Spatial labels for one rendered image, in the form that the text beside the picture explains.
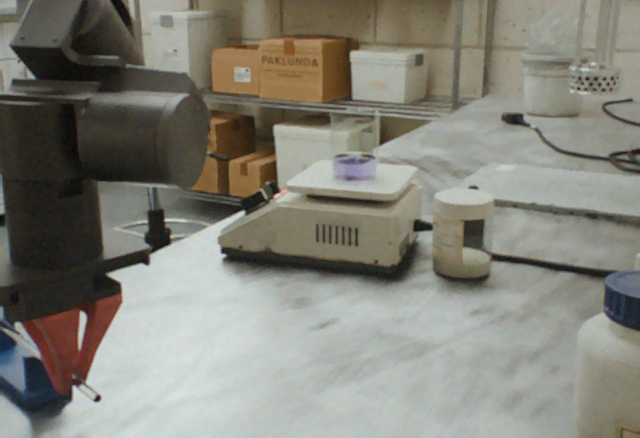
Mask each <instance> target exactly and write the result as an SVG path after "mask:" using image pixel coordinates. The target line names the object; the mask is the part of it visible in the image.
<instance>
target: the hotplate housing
mask: <svg viewBox="0 0 640 438"><path fill-rule="evenodd" d="M422 187H423V186H420V185H419V182H418V181H412V183H411V184H410V185H409V186H408V187H407V188H406V189H405V190H404V191H403V193H402V194H401V195H400V196H399V197H398V198H397V199H395V200H391V201H382V200H371V199H359V198H348V197H336V196H324V195H313V194H301V193H291V192H288V193H287V194H286V195H284V196H283V197H281V198H280V199H279V200H277V201H276V202H274V203H273V204H271V205H269V206H267V207H265V208H263V209H261V210H259V211H257V212H255V213H253V214H251V215H249V216H247V217H245V218H243V219H241V220H240V221H238V222H236V223H234V224H232V225H230V226H228V227H226V228H224V229H222V230H220V232H221V234H220V235H218V236H217V240H218V245H220V247H222V248H220V254H223V255H231V256H240V257H249V258H257V259H266V260H275V261H283V262H292V263H301V264H309V265H318V266H327V267H335V268H344V269H353V270H361V271H370V272H379V273H387V274H393V273H394V272H395V270H396V269H397V267H398V266H399V264H400V263H401V262H402V260H403V259H404V257H405V256H406V254H407V253H408V251H409V250H410V249H411V247H412V246H413V244H414V243H415V241H416V240H417V238H418V237H419V232H426V231H428V232H430V231H433V223H431V222H427V221H423V220H422Z"/></svg>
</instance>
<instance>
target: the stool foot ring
mask: <svg viewBox="0 0 640 438"><path fill-rule="evenodd" d="M166 224H189V225H197V226H202V227H206V228H208V227H210V226H212V225H213V224H210V223H206V222H201V221H194V220H184V219H166ZM143 225H148V220H147V221H139V222H133V223H128V224H123V225H119V226H114V227H111V228H112V229H114V230H118V231H120V232H122V233H124V234H127V235H130V236H134V237H137V238H141V239H144V243H146V244H148V245H149V246H150V251H158V250H160V249H163V248H165V247H167V246H170V245H172V241H175V240H182V239H185V238H187V237H189V236H191V235H193V234H195V233H188V234H180V235H172V236H171V234H172V230H171V228H169V227H166V233H163V234H159V235H152V234H149V233H148V231H146V232H145V233H144V234H143V233H138V232H134V231H130V230H126V228H131V227H137V226H143Z"/></svg>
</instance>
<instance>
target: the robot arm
mask: <svg viewBox="0 0 640 438"><path fill-rule="evenodd" d="M16 9H17V13H18V26H17V29H16V31H15V33H14V36H13V38H12V40H11V42H10V44H9V47H10V48H11V49H12V51H13V52H14V53H16V56H17V57H18V58H19V59H20V61H21V62H22V63H23V64H24V66H25V67H27V68H28V69H29V71H30V72H31V73H32V74H33V77H34V78H35V79H30V78H12V80H11V85H10V87H9V89H8V90H6V91H2V92H0V176H1V188H2V197H3V205H4V214H5V223H6V232H7V240H8V248H5V249H1V250H0V307H2V310H3V316H4V317H6V318H7V319H8V320H11V321H12V322H14V323H20V325H21V326H22V328H23V329H24V331H25V332H26V333H28V334H27V335H29V336H30V338H31V339H32V341H33V342H34V343H35V345H36V347H37V349H38V351H39V353H40V355H41V359H42V361H43V363H44V365H45V367H46V370H47V372H48V374H49V376H50V379H51V381H52V383H53V385H54V388H55V389H56V390H57V391H59V392H60V393H61V394H62V395H67V394H69V393H70V385H71V375H72V372H73V373H74V374H75V375H76V376H78V377H79V378H80V379H82V380H84V381H85V382H87V379H88V376H89V373H90V370H91V367H92V364H93V361H94V357H96V354H97V351H98V349H99V347H100V345H101V343H102V341H103V339H104V337H105V335H106V333H107V331H108V329H109V327H111V324H112V322H113V320H114V318H115V317H116V315H117V313H118V311H119V309H120V307H121V305H122V303H123V297H122V284H121V283H120V282H119V281H117V280H115V279H113V278H111V277H109V276H107V275H106V274H108V273H111V272H115V271H118V270H122V269H127V268H128V267H130V266H134V265H137V264H141V263H142V264H144V265H146V266H149V265H150V264H151V260H150V246H149V245H148V244H146V243H144V242H142V241H139V240H137V239H135V238H133V237H131V236H129V235H126V234H124V233H122V232H120V231H118V230H114V229H112V228H110V227H107V226H102V221H101V208H100V196H99V184H98V182H101V183H114V184H127V185H140V186H152V187H166V188H178V189H189V188H191V187H193V186H194V185H195V184H196V183H197V181H198V180H199V178H200V176H201V174H202V172H203V169H204V166H205V162H206V157H207V151H208V127H209V124H210V121H211V112H210V110H209V108H208V106H207V104H206V102H205V100H204V99H203V97H202V95H201V93H200V91H199V89H198V87H197V85H196V84H195V83H194V81H193V79H192V77H191V75H190V74H189V73H187V72H184V71H176V70H167V69H158V68H149V67H145V60H144V55H143V48H142V42H141V37H140V31H139V27H138V25H137V23H136V21H135V20H134V18H132V15H131V12H130V6H129V0H16ZM81 312H83V313H84V314H85V315H86V325H85V330H83V335H82V340H81V345H80V351H79V338H78V335H79V321H80V320H81Z"/></svg>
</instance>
